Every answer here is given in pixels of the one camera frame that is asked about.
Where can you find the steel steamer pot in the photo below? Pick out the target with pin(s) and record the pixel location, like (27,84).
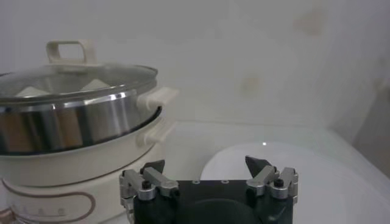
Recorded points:
(61,182)

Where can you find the white round plate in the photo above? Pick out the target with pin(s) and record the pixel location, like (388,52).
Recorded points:
(320,182)

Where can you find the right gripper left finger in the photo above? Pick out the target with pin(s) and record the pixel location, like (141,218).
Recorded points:
(158,179)

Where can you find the steel perforated steamer basket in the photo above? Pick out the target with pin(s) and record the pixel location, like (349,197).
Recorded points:
(76,121)

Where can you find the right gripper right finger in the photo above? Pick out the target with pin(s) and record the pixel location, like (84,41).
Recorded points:
(265,179)

